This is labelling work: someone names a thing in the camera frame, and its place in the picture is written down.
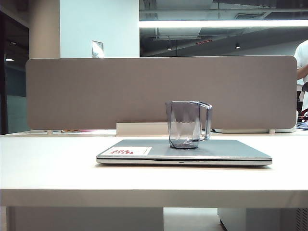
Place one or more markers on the white red laptop sticker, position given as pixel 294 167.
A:
pixel 130 150

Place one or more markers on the silver closed laptop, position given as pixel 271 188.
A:
pixel 216 150

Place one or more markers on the beige fabric desk partition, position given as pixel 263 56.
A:
pixel 108 93

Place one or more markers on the pink flat item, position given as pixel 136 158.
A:
pixel 87 130

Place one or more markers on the brown flat item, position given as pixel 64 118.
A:
pixel 69 131

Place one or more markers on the red ceiling sign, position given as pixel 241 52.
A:
pixel 204 42

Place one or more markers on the long ceiling light strip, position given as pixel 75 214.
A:
pixel 216 23

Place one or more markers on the white desk support panel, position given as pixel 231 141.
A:
pixel 84 219

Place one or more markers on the blue cloth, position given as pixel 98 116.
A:
pixel 303 125

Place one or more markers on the person in white shirt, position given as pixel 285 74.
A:
pixel 302 60

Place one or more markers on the framed wall notice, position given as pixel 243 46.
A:
pixel 98 49

